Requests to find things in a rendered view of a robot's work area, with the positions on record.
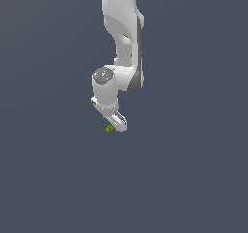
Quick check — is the small green block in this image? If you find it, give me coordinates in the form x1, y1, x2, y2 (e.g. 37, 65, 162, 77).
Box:
104, 124, 116, 134

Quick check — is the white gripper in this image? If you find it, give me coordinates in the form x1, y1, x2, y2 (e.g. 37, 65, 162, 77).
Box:
102, 109, 128, 133

